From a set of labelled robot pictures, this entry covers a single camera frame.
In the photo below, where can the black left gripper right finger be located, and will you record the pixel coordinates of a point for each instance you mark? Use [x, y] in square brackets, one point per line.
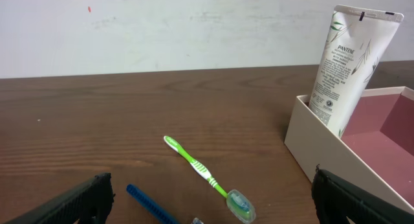
[338, 201]

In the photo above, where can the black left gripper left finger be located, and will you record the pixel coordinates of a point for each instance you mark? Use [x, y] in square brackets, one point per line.
[89, 202]

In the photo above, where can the white box with pink interior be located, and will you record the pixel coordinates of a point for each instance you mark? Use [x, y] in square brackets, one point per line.
[375, 152]

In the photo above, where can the blue disposable razor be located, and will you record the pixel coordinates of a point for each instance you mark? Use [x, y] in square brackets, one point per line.
[151, 206]

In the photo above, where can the green white toothbrush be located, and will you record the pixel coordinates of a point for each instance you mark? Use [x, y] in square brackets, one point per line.
[237, 203]

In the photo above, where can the white Pantene tube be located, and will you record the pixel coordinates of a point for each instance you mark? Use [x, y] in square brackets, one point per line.
[357, 39]

